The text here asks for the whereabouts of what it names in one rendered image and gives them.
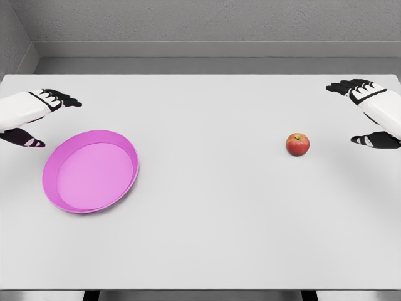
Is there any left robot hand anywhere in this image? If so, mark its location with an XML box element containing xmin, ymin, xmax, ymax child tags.
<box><xmin>0</xmin><ymin>88</ymin><xmax>83</xmax><ymax>149</ymax></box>

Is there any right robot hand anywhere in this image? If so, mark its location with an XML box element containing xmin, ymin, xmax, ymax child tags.
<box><xmin>325</xmin><ymin>78</ymin><xmax>401</xmax><ymax>149</ymax></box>

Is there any red apple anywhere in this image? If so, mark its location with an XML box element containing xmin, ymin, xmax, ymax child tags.
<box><xmin>285</xmin><ymin>132</ymin><xmax>311</xmax><ymax>157</ymax></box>

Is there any pink round plate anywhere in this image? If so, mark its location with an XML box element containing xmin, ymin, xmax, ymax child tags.
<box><xmin>42</xmin><ymin>129</ymin><xmax>140</xmax><ymax>215</ymax></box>

